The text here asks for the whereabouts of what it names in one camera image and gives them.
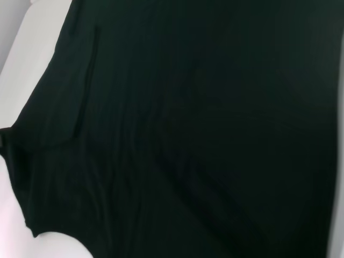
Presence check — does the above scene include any black shirt with FREE print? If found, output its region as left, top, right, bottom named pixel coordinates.
left=0, top=0, right=340, bottom=258

